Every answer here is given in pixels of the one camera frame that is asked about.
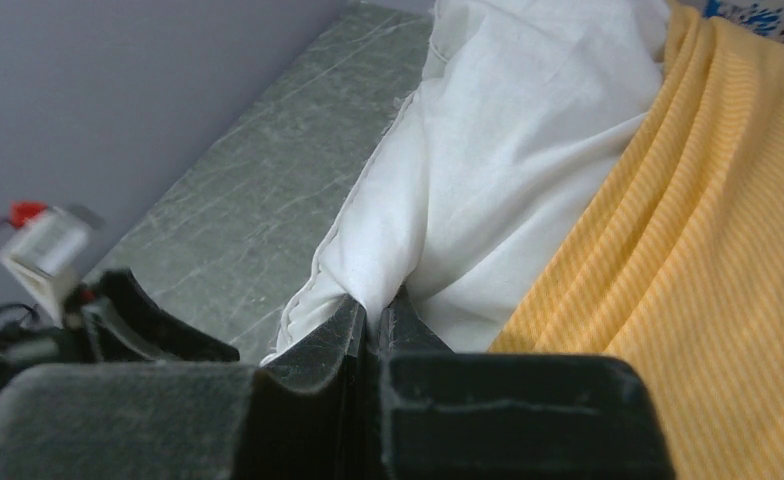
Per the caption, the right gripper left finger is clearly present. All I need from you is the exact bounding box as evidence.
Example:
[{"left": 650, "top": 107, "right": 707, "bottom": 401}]
[{"left": 0, "top": 298, "right": 365, "bottom": 479}]

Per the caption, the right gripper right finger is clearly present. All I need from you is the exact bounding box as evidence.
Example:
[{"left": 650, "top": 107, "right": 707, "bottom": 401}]
[{"left": 378, "top": 290, "right": 676, "bottom": 479}]

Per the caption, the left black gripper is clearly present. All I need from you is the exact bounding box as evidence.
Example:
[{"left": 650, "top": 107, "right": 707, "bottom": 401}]
[{"left": 0, "top": 269, "right": 240, "bottom": 391}]

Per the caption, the orange Mickey Mouse pillowcase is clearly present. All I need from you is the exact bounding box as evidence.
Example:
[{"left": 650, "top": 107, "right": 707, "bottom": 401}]
[{"left": 491, "top": 5, "right": 784, "bottom": 479}]

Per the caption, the white pillow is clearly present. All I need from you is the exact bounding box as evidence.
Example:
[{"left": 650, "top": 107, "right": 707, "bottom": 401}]
[{"left": 274, "top": 1, "right": 672, "bottom": 356}]

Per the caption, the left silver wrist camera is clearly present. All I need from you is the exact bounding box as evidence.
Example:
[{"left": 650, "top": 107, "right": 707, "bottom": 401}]
[{"left": 0, "top": 202, "right": 104, "bottom": 326}]

